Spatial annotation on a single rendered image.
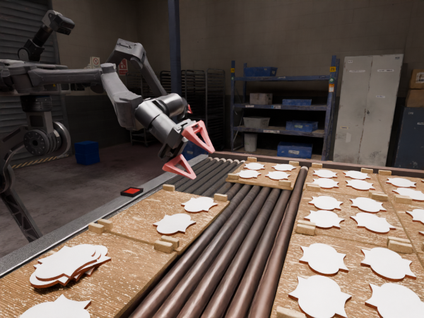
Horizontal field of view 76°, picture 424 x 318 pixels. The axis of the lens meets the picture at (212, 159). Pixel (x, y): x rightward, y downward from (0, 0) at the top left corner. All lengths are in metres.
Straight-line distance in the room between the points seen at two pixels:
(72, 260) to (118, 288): 0.15
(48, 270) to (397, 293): 0.83
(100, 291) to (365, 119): 4.79
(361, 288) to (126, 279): 0.58
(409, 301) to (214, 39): 6.15
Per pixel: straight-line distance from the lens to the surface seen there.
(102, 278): 0.81
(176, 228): 0.96
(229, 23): 6.43
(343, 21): 5.80
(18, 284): 0.89
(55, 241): 1.07
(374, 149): 5.21
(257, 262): 0.85
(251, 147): 5.61
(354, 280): 0.84
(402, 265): 0.94
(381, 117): 5.14
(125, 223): 1.06
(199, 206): 1.12
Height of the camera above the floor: 1.41
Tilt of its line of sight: 15 degrees down
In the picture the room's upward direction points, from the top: straight up
